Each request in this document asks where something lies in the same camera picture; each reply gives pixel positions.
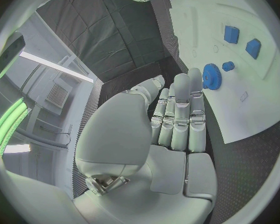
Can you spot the blue block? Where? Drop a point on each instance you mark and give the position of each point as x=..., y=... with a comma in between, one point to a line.
x=253, y=48
x=231, y=34

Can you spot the blue gear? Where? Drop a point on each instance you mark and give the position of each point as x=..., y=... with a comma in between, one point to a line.
x=213, y=76

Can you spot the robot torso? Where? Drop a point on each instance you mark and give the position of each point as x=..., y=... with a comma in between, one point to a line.
x=11, y=46

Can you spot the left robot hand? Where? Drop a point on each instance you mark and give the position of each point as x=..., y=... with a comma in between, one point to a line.
x=121, y=134

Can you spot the white task board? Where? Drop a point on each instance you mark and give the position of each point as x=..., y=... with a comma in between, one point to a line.
x=235, y=100

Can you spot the glowing light bar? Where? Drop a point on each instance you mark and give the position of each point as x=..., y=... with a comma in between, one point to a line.
x=10, y=121

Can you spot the small blue round peg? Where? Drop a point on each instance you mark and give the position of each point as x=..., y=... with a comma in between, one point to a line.
x=228, y=66

